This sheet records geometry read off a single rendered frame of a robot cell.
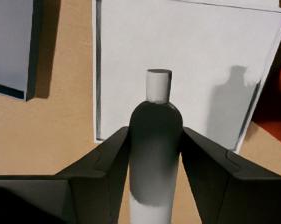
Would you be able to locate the white digital weighing scale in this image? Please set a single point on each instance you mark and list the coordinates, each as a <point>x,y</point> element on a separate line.
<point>219,51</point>

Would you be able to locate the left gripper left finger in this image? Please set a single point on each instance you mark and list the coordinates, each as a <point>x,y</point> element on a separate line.
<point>89,191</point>

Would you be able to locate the grey gas cylinder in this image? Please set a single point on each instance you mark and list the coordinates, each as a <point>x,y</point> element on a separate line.
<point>155,135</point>

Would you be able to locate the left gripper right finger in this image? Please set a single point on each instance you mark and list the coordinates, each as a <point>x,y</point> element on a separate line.
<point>227,188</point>

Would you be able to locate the red open box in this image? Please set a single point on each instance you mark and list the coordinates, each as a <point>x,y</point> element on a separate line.
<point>267,113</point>

